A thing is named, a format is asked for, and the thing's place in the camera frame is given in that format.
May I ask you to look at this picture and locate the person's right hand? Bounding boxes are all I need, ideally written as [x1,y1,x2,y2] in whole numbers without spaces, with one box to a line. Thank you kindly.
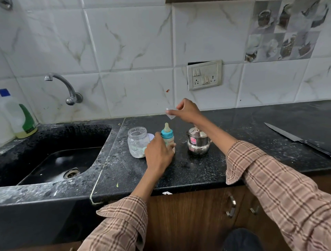
[166,98,205,125]

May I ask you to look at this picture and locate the person's left hand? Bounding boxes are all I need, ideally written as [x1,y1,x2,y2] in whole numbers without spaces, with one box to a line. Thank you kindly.
[144,132,176,177]

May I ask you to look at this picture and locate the baby bottle with blue collar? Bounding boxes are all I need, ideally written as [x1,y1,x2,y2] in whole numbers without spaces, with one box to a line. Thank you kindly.
[161,123,176,154]

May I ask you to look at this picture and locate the person's left forearm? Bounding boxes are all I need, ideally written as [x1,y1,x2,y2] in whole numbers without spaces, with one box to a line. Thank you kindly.
[78,168,169,251]

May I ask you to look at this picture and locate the person's right forearm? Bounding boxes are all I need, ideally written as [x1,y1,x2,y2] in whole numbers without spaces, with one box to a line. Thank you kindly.
[194,114,331,251]

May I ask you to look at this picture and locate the small steel lidded pot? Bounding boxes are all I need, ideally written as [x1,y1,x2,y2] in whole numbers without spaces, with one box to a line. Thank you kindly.
[186,126,213,156]

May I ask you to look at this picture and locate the clear glass jar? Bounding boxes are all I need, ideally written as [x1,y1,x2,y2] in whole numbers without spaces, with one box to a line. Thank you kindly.
[127,126,151,159]

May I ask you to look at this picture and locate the wooden cabinet door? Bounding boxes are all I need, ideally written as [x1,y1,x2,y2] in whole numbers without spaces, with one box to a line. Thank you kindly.
[144,186,247,251]
[233,175,331,251]

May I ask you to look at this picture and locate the steel sink drain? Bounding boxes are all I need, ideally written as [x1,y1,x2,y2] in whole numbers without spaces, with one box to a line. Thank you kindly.
[63,168,80,180]

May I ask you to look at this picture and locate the person's dark trouser leg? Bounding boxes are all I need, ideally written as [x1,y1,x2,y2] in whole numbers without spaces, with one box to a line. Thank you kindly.
[222,228,263,251]

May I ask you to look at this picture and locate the black granite sink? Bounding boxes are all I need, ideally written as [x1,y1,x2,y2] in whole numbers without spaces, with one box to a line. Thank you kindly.
[0,123,113,187]

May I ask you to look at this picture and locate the dish soap bottle green label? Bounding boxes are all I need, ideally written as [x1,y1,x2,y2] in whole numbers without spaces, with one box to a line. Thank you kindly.
[0,89,38,139]

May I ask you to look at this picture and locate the white wall switch socket plate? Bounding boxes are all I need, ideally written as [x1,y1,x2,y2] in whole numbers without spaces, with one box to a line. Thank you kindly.
[187,60,223,91]

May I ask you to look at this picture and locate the steel wall tap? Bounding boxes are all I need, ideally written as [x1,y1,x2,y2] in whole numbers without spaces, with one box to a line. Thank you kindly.
[44,73,84,106]

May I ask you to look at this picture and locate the kitchen knife with black handle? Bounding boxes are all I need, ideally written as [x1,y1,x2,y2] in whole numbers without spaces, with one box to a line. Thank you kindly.
[264,122,331,157]

